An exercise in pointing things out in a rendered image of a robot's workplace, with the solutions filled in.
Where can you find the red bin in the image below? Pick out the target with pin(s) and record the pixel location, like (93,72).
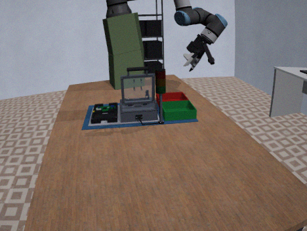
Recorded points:
(172,97)

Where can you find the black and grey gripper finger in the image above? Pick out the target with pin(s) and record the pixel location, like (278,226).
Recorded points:
(194,63)
(190,57)

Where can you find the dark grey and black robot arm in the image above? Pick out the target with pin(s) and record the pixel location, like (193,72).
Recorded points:
(185,15)

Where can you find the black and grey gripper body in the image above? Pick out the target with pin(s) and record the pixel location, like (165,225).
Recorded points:
(198,45)

